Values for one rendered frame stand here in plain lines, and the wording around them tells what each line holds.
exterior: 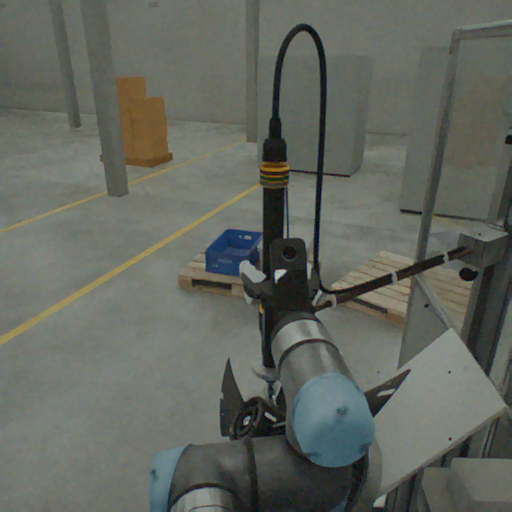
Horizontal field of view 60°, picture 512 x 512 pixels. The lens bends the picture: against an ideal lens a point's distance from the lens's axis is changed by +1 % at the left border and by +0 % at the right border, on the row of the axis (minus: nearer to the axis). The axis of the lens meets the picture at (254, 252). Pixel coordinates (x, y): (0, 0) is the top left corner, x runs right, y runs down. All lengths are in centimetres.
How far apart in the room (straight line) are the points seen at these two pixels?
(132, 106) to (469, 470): 826
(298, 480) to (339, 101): 746
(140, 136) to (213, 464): 857
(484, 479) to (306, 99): 711
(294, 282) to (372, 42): 1239
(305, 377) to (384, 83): 1246
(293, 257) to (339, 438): 23
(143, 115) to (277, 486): 844
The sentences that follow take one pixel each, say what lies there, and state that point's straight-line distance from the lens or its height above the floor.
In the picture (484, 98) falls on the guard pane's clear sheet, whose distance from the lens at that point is 175.
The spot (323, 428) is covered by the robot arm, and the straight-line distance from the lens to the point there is 43.
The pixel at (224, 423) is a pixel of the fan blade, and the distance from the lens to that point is 135.
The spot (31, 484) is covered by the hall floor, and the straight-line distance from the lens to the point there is 272.
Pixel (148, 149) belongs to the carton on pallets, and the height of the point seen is 32.
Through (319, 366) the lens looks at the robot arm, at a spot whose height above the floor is 167.
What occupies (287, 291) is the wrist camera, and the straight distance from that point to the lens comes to 56.
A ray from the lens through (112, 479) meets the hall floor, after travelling 260.
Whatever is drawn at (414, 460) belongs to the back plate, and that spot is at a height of 120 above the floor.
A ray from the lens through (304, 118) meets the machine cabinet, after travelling 800.
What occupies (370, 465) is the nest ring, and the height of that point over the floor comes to 116.
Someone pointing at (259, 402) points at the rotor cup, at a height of 126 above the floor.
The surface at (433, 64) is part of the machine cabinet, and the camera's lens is 602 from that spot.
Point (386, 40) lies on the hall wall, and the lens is 1282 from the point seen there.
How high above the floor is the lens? 195
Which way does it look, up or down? 24 degrees down
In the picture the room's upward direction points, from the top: straight up
